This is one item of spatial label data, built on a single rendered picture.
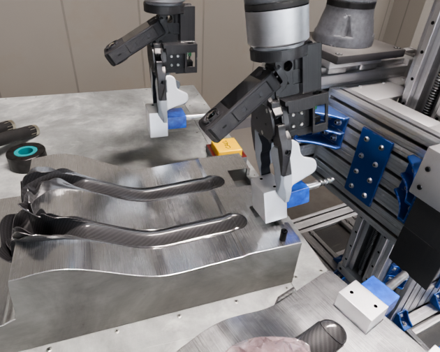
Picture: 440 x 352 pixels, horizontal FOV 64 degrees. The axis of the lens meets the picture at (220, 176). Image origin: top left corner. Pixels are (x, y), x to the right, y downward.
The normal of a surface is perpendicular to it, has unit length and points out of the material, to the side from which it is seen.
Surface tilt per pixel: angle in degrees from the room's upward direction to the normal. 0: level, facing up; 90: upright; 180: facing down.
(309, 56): 82
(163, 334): 0
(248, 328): 26
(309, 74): 82
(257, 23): 93
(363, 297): 0
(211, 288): 90
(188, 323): 0
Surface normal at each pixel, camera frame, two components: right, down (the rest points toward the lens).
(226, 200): 0.05, -0.82
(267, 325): 0.42, -0.87
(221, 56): 0.44, 0.53
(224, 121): 0.29, 0.43
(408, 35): -0.90, 0.22
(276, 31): -0.18, 0.51
